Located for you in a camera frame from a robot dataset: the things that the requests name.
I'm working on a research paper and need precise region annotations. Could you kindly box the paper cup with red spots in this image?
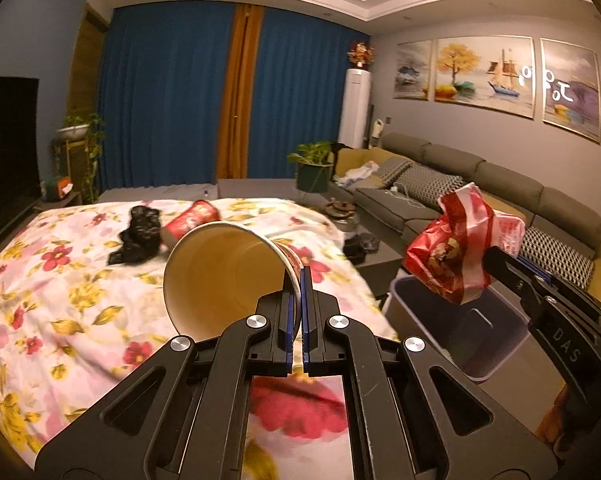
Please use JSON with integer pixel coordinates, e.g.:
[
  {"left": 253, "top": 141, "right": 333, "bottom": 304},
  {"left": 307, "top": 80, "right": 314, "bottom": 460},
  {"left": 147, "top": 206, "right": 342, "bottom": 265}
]
[{"left": 163, "top": 222, "right": 306, "bottom": 336}]

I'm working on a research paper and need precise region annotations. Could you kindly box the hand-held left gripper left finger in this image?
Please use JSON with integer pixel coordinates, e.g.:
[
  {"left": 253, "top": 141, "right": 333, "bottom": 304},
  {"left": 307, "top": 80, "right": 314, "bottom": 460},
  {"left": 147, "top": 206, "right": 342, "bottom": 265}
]
[{"left": 34, "top": 267, "right": 298, "bottom": 480}]

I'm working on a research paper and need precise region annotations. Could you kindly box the black plastic bag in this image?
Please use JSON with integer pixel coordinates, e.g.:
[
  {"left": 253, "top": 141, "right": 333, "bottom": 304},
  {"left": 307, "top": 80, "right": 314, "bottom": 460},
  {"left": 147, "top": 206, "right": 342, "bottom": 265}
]
[{"left": 108, "top": 205, "right": 164, "bottom": 267}]

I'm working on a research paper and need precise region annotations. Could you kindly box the potted plant in white bowl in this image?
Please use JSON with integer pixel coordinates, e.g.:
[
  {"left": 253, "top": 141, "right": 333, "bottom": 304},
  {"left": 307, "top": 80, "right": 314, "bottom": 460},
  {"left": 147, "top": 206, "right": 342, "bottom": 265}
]
[{"left": 55, "top": 112, "right": 106, "bottom": 196}]

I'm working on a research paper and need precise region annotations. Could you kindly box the black television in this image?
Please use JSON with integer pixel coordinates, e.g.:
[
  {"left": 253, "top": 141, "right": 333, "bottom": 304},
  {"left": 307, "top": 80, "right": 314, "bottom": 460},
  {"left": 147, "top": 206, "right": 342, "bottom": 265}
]
[{"left": 0, "top": 76, "right": 41, "bottom": 256}]

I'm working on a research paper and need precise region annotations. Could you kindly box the artificial flower decoration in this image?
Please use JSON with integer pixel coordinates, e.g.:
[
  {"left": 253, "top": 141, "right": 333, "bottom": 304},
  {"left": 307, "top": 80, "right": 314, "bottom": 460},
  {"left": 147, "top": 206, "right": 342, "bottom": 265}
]
[{"left": 347, "top": 42, "right": 375, "bottom": 68}]

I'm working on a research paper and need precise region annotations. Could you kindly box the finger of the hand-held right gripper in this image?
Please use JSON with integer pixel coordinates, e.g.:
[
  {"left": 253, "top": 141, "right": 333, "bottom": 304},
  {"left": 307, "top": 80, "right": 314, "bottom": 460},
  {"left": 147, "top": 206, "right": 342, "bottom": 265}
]
[
  {"left": 518, "top": 256, "right": 556, "bottom": 282},
  {"left": 483, "top": 246, "right": 537, "bottom": 297}
]

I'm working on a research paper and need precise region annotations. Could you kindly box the floral bed sheet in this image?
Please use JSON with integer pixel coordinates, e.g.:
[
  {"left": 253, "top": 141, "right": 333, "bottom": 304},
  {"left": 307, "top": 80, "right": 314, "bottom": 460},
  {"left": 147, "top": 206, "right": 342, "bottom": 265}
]
[{"left": 0, "top": 197, "right": 398, "bottom": 480}]

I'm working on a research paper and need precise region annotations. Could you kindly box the patterned sofa cushion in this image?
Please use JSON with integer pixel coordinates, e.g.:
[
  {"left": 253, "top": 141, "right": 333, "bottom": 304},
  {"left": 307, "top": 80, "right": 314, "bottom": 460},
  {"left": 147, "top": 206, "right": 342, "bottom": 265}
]
[
  {"left": 520, "top": 227, "right": 595, "bottom": 291},
  {"left": 395, "top": 165, "right": 463, "bottom": 206},
  {"left": 375, "top": 156, "right": 413, "bottom": 186}
]

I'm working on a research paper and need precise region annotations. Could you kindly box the person's right forearm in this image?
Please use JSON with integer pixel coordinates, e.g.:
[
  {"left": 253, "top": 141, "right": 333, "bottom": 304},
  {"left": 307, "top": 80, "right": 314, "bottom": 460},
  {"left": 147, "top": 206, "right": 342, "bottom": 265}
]
[{"left": 535, "top": 385, "right": 581, "bottom": 461}]

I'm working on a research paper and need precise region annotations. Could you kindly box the tree and sailboat wall painting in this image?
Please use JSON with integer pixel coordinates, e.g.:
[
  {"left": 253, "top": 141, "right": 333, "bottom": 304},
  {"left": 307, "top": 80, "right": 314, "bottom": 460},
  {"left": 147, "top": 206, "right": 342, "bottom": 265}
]
[{"left": 434, "top": 37, "right": 535, "bottom": 121}]

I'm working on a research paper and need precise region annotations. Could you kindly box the red and white plastic bag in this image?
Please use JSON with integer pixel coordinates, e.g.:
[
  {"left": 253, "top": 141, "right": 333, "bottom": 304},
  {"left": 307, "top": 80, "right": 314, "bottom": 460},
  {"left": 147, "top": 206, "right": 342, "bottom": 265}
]
[{"left": 404, "top": 182, "right": 526, "bottom": 306}]

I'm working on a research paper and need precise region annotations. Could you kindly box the metal plant stand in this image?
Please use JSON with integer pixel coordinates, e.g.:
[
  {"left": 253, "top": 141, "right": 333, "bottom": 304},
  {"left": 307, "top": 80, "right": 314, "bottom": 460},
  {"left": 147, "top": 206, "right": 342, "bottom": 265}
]
[{"left": 53, "top": 137, "right": 101, "bottom": 203}]

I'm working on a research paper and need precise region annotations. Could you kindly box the dark coffee table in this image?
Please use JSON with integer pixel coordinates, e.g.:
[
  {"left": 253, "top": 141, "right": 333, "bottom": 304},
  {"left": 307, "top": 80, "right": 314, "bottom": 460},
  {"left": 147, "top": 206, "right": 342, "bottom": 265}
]
[{"left": 325, "top": 195, "right": 407, "bottom": 303}]

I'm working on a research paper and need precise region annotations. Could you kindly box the metal pot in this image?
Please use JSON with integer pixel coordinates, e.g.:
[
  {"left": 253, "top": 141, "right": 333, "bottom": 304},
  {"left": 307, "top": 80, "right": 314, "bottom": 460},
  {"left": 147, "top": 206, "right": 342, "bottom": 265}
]
[{"left": 325, "top": 199, "right": 359, "bottom": 233}]

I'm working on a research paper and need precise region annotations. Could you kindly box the mountain wall painting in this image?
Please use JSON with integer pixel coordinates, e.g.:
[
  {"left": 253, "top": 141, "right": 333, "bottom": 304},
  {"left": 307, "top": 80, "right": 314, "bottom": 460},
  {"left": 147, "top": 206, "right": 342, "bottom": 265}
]
[{"left": 393, "top": 40, "right": 434, "bottom": 101}]

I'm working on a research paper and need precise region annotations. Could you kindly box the white cloth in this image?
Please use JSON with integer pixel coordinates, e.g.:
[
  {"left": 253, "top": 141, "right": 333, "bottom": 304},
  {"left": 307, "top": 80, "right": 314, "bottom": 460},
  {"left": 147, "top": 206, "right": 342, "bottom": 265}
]
[{"left": 343, "top": 162, "right": 381, "bottom": 184}]

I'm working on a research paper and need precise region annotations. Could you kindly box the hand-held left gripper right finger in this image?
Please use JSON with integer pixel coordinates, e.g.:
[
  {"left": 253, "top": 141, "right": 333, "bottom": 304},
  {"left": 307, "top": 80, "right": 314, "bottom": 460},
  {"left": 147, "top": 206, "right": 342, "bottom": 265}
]
[{"left": 301, "top": 266, "right": 558, "bottom": 480}]

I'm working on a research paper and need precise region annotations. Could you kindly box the purple wall painting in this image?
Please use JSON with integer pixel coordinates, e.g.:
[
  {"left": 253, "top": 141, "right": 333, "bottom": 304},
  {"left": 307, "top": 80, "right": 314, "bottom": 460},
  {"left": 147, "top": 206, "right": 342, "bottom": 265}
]
[{"left": 540, "top": 37, "right": 601, "bottom": 141}]

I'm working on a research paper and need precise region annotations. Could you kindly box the grey plastic trash bin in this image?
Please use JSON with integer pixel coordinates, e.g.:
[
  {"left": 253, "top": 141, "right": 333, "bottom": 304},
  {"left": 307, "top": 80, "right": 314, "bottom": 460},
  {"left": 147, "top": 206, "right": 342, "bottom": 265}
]
[{"left": 384, "top": 274, "right": 531, "bottom": 382}]

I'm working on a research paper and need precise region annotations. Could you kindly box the white standing air conditioner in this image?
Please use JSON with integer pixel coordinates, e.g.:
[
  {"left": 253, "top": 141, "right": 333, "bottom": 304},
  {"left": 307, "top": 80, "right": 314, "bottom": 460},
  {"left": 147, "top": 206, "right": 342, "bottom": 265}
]
[{"left": 337, "top": 69, "right": 372, "bottom": 150}]

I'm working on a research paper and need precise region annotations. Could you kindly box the potted plant in dark pot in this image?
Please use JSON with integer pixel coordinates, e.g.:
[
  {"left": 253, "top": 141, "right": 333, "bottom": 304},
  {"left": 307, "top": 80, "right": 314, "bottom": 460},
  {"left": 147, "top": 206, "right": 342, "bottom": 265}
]
[{"left": 287, "top": 141, "right": 337, "bottom": 195}]

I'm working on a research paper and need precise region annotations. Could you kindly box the blue curtain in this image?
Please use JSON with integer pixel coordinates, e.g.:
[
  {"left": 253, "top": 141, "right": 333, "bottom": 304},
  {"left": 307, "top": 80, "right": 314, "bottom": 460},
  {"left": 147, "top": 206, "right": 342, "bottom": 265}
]
[
  {"left": 248, "top": 7, "right": 371, "bottom": 181},
  {"left": 98, "top": 4, "right": 236, "bottom": 191}
]

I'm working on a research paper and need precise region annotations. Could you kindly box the orange curtain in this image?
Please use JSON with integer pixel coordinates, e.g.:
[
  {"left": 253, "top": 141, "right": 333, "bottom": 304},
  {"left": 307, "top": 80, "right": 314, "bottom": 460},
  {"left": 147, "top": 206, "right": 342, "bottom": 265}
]
[{"left": 215, "top": 4, "right": 266, "bottom": 181}]

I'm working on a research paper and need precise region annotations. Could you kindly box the grey sofa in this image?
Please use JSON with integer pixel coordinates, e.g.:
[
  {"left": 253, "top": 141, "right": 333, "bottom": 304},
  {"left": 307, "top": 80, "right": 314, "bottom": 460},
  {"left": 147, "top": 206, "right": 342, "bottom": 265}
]
[{"left": 333, "top": 132, "right": 601, "bottom": 306}]

